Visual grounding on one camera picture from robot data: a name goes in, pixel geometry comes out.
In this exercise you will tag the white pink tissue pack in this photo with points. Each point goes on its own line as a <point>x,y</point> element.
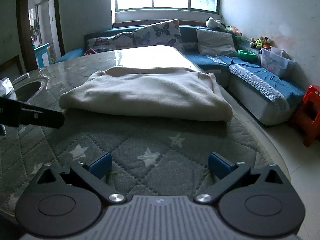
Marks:
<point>5,87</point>

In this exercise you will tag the cream garment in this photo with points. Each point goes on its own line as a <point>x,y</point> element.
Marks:
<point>150,92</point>

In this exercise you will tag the clear plastic storage box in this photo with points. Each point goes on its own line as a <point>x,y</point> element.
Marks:
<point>275,61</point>

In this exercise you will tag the butterfly print pillow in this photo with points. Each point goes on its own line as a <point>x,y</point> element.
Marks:
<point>160,33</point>
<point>112,41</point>

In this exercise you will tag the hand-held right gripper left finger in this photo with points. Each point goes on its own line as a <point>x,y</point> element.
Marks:
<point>100,166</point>

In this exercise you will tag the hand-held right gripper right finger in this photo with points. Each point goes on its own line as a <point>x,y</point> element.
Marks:
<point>220,166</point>

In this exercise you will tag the blue sofa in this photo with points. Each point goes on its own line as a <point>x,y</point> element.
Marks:
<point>250,80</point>

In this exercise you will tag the grey pillow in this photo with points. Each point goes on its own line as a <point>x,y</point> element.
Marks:
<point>216,42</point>

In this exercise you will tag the red plastic stool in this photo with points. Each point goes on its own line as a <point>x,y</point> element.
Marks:
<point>308,115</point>

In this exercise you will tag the blue cardboard box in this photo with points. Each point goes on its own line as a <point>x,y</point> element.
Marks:
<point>42,55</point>

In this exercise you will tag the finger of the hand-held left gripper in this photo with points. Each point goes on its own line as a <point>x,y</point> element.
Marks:
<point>47,118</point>

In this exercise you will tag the round metal table plate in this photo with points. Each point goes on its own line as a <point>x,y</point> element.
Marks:
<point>27,91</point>

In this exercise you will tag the green bowl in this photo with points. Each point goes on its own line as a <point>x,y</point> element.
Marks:
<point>247,55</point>

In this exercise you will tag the brown green plush toys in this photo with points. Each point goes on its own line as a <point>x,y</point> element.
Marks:
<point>262,42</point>

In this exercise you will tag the blue cushion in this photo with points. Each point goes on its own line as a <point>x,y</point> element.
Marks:
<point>70,55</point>

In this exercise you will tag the maroon cloth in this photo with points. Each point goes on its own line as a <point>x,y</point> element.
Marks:
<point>90,52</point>

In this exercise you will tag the black white plush toy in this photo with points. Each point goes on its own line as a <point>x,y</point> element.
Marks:
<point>213,23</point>

